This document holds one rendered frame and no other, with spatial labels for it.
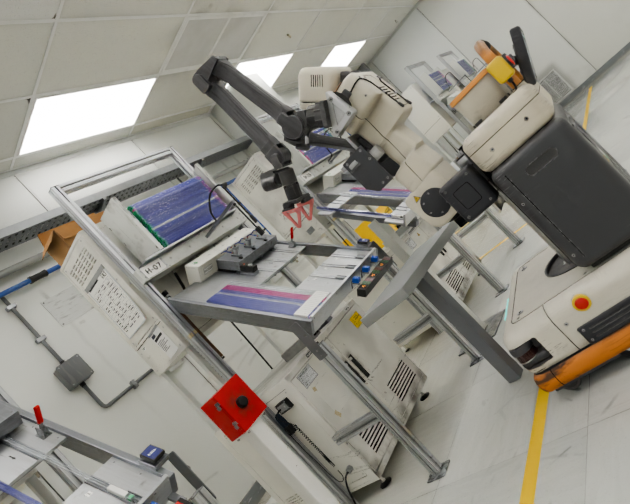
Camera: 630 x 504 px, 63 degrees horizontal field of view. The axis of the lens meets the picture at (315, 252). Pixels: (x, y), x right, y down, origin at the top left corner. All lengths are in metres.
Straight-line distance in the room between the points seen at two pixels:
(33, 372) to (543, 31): 8.43
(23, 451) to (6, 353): 2.00
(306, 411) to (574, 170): 1.35
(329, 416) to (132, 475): 0.96
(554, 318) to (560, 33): 8.06
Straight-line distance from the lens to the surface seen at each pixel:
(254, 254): 2.50
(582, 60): 9.54
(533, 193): 1.60
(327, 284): 2.19
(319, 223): 3.46
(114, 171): 2.69
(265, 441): 1.78
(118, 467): 1.53
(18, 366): 3.65
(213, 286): 2.36
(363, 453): 2.25
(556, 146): 1.58
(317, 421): 2.20
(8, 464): 1.69
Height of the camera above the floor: 0.83
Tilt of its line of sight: 2 degrees up
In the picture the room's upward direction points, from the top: 44 degrees counter-clockwise
